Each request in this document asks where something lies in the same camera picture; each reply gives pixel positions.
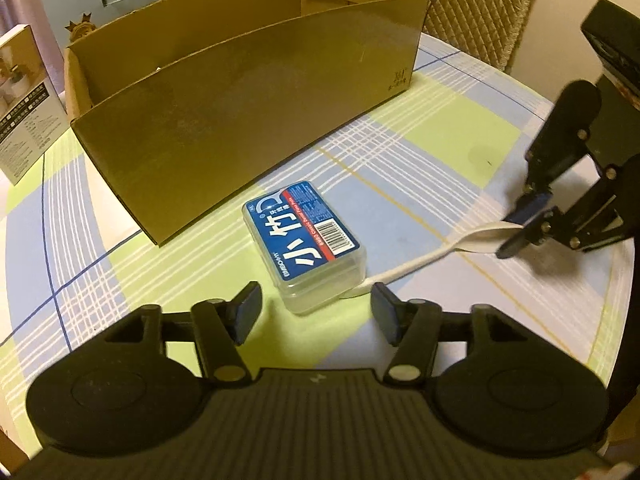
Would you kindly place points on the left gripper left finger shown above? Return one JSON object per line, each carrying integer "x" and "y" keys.
{"x": 220, "y": 327}

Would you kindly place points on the plaid tablecloth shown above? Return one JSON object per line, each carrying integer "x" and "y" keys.
{"x": 444, "y": 157}

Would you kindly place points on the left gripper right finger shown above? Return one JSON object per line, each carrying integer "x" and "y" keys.
{"x": 412, "y": 328}

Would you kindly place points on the white humidifier product box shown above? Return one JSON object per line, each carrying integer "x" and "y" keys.
{"x": 32, "y": 115}

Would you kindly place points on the blue dental floss pick box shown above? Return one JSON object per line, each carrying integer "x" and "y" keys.
{"x": 310, "y": 253}

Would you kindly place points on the white plastic spoon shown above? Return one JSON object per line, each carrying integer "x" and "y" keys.
{"x": 485, "y": 239}

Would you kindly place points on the woven wicker chair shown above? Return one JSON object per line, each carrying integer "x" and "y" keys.
{"x": 490, "y": 30}

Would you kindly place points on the brown cardboard box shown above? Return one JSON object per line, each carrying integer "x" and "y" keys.
{"x": 182, "y": 103}

